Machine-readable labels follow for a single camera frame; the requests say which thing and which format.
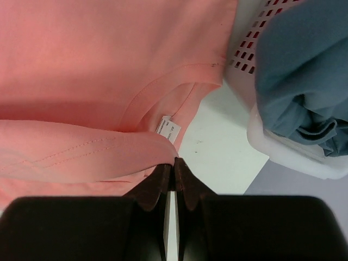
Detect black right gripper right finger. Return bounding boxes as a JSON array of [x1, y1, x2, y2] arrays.
[[173, 158, 347, 260]]

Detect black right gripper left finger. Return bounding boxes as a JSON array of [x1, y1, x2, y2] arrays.
[[1, 165, 171, 260]]

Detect salmon pink t-shirt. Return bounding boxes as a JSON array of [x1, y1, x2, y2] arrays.
[[1, 1, 238, 209]]

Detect white plastic laundry basket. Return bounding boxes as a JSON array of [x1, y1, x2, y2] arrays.
[[225, 1, 347, 179]]

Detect blue-grey t-shirt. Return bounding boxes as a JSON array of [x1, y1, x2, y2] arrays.
[[255, 1, 347, 157]]

